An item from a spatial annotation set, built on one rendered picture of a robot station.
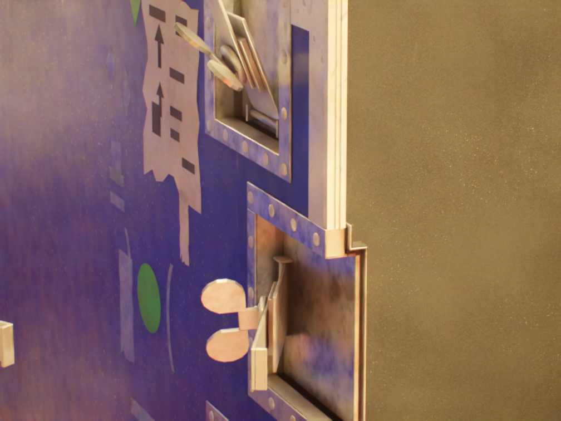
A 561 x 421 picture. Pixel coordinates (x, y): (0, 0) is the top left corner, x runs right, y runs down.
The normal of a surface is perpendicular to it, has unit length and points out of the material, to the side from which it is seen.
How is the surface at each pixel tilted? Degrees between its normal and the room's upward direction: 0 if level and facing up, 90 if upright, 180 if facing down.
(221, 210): 90
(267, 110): 112
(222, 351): 117
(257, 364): 90
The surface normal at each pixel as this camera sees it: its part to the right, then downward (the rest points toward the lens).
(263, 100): -0.86, 0.45
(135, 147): -0.92, 0.11
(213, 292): 0.11, 0.67
